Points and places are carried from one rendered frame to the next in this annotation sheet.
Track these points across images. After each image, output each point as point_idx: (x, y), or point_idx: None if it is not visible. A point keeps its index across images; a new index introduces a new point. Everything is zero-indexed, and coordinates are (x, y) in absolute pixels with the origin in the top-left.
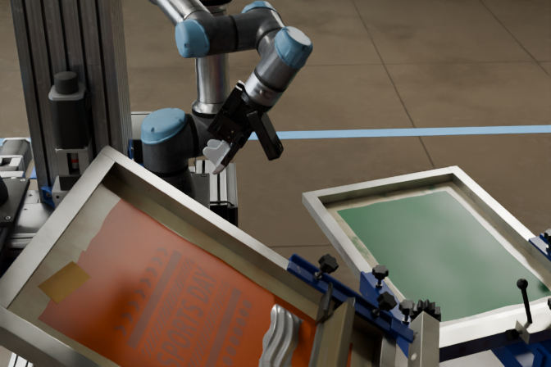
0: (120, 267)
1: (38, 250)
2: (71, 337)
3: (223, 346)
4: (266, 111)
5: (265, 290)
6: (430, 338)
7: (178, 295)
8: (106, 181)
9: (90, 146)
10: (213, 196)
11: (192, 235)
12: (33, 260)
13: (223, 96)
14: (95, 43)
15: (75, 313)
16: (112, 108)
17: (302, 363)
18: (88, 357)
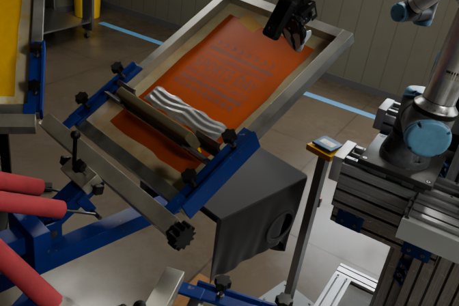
0: (259, 45)
1: (259, 3)
2: (218, 24)
3: (202, 87)
4: None
5: (239, 123)
6: (151, 209)
7: (238, 70)
8: (328, 43)
9: (458, 118)
10: (424, 210)
11: (286, 85)
12: (253, 2)
13: (426, 91)
14: None
15: (231, 26)
16: None
17: None
18: (207, 30)
